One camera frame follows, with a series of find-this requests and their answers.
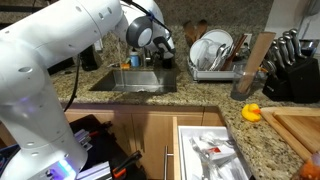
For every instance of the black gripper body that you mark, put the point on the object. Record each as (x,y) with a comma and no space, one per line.
(166,48)

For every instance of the chrome kitchen faucet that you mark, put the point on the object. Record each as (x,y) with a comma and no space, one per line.
(119,50)

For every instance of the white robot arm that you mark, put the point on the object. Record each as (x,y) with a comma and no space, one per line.
(50,43)

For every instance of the wooden spoon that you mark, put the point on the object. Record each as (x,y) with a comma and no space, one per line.
(190,31)

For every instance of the stainless steel sink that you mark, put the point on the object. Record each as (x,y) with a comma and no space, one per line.
(140,81)

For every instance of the white soap dispenser blue label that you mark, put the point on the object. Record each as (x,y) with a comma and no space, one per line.
(134,59)

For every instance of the clear plastic container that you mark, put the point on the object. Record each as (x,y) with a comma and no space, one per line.
(200,51)

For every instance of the orange sponge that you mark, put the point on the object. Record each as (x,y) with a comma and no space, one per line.
(125,66)

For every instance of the grey dish rack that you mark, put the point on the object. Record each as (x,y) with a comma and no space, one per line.
(213,75)

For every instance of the metal cutlery in rack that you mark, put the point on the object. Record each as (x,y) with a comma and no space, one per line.
(220,56)

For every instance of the white plate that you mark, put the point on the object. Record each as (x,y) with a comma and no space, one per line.
(220,38)

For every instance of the clear glass cup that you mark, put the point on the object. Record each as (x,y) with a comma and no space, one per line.
(240,88)

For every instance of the long wooden utensil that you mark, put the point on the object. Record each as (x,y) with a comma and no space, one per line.
(256,56)

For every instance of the open wooden drawer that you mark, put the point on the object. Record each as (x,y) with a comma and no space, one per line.
(181,150)

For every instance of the yellow rubber duck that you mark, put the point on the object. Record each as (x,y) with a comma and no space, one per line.
(250,113)

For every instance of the clear plastic cutlery packets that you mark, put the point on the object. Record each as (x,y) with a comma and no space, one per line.
(213,151)

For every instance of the orange black clamp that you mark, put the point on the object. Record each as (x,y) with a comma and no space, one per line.
(125,165)

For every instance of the large wooden cutting board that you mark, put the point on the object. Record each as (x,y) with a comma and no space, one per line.
(270,125)

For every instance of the black knife block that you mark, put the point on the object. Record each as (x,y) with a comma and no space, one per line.
(300,81)

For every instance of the small wooden cutting board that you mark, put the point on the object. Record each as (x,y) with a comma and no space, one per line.
(300,128)

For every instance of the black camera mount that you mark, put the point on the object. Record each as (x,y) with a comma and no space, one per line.
(90,58)

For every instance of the white wall outlet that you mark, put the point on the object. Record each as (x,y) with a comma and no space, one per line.
(248,39)

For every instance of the silver aluminium rail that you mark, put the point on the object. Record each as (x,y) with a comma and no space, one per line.
(82,140)

